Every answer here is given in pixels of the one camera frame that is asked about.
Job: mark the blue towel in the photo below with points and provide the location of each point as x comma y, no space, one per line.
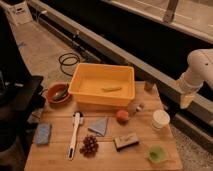
99,126

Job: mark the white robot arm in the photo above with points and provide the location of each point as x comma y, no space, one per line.
200,70

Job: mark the white plastic cup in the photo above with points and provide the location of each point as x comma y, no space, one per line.
160,119

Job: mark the green plastic cup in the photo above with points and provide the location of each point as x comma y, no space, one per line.
156,154

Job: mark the yellow item in tub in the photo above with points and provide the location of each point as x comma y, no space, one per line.
111,89

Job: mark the yellow plastic tub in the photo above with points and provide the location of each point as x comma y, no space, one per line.
88,79

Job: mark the orange fruit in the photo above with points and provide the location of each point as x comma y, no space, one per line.
122,116

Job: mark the small clear bottle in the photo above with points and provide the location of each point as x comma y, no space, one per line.
135,109

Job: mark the green item in bowl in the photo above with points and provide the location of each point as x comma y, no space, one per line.
60,94

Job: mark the white dish brush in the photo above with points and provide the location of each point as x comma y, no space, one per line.
78,120

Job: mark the orange bowl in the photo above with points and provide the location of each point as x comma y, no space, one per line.
55,88

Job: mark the purple grape bunch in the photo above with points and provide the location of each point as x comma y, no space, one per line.
90,146

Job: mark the blue sponge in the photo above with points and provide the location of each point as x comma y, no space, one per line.
43,134

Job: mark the white cardboard box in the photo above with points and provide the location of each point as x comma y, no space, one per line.
18,14

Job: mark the brown block with handle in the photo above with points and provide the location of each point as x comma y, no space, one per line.
127,140

